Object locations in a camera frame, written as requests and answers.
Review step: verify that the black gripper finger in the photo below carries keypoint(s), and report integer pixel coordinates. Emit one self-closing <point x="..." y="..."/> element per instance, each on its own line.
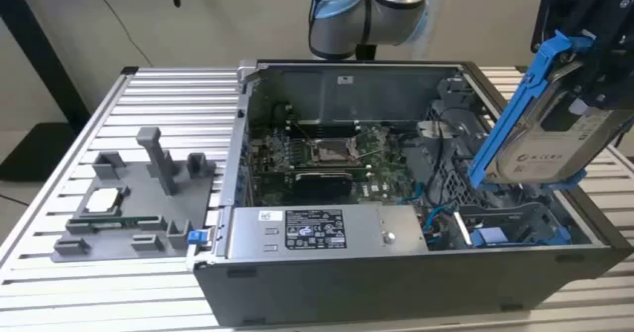
<point x="611" y="75"/>
<point x="550" y="12"/>

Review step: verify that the open black PC case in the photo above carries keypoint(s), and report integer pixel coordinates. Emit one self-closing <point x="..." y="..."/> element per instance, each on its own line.
<point x="346" y="291"/>

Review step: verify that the grey parts rack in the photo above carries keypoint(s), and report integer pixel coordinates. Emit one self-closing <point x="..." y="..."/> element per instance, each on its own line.
<point x="143" y="198"/>

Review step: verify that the blue case latch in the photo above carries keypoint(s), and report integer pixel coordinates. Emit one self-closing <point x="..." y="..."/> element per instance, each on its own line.
<point x="196" y="236"/>

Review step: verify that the green RAM stick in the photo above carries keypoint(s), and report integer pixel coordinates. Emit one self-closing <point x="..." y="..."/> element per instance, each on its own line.
<point x="133" y="221"/>

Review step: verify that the black upright post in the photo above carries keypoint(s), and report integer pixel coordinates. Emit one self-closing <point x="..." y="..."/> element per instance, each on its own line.
<point x="44" y="49"/>

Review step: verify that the green motherboard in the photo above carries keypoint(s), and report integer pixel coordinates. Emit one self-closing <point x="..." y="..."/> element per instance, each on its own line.
<point x="386" y="183"/>

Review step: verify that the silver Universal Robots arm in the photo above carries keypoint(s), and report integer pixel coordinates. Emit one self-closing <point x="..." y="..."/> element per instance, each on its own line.
<point x="346" y="23"/>

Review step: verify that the silver power supply unit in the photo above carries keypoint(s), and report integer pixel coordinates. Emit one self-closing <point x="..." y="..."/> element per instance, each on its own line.
<point x="356" y="235"/>

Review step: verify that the grey metal disk bay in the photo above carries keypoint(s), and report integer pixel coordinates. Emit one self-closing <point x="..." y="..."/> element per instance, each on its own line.
<point x="461" y="187"/>

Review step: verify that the silver CPU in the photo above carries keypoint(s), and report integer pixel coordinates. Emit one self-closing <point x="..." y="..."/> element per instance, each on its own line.
<point x="103" y="200"/>

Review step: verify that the black flat base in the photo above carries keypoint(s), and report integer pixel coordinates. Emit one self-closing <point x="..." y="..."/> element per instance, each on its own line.
<point x="36" y="150"/>

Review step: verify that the CPU socket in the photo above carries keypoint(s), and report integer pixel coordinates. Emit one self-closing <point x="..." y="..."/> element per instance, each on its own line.
<point x="328" y="152"/>

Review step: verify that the hard disk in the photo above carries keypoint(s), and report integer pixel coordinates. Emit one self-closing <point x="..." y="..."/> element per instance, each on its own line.
<point x="535" y="150"/>

